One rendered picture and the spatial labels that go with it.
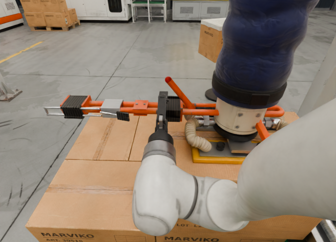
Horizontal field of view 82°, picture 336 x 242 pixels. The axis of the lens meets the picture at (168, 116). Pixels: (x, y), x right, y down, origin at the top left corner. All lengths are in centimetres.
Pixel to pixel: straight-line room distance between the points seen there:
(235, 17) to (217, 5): 750
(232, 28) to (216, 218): 45
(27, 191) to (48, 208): 92
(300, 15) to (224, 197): 44
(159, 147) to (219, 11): 773
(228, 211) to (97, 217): 76
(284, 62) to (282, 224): 64
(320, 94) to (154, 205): 195
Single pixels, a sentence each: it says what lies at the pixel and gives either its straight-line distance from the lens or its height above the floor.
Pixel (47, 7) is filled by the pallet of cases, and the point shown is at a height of 65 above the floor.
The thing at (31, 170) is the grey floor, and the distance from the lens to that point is 226.
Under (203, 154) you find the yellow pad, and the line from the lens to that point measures 69.
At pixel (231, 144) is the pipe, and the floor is 99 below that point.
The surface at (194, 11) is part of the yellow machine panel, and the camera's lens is 800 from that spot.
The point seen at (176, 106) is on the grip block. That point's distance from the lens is 69.
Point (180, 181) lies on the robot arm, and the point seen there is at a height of 111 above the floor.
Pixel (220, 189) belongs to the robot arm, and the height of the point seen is 110.
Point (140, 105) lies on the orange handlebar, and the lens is 71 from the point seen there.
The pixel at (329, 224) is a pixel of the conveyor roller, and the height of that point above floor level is 55.
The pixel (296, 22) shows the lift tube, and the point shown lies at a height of 138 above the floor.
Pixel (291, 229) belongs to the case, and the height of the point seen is 64.
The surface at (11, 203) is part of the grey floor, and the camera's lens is 210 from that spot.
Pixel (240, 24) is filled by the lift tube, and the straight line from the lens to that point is 56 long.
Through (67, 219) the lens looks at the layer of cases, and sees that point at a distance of 113.
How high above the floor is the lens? 147
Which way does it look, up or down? 36 degrees down
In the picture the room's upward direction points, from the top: straight up
